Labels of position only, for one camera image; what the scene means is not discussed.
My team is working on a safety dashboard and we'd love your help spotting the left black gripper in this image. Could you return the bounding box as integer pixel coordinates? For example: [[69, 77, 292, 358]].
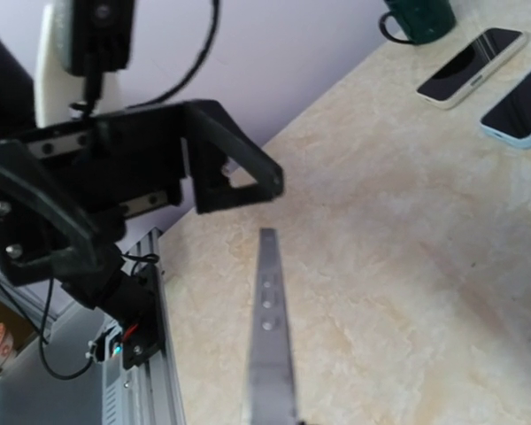
[[0, 100, 284, 286]]

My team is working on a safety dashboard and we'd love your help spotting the black phone silver edge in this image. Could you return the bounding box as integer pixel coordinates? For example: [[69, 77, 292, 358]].
[[242, 228, 301, 424]]

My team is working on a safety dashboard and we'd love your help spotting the light blue phone case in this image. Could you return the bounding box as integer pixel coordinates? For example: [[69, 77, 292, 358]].
[[479, 55, 531, 150]]

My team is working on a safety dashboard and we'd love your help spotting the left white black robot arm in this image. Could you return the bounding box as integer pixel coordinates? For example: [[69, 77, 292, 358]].
[[0, 40, 284, 324]]

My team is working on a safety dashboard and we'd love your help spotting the dark green cup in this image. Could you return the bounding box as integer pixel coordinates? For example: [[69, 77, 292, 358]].
[[378, 0, 457, 45]]

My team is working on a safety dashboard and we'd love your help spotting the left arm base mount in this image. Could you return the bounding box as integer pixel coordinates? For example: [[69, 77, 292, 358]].
[[121, 264, 165, 370]]

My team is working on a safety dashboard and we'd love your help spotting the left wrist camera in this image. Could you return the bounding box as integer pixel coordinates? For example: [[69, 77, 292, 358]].
[[34, 1, 135, 128]]

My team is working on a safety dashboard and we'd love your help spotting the front aluminium rail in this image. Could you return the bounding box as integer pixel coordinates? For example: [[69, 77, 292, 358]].
[[99, 228, 187, 425]]

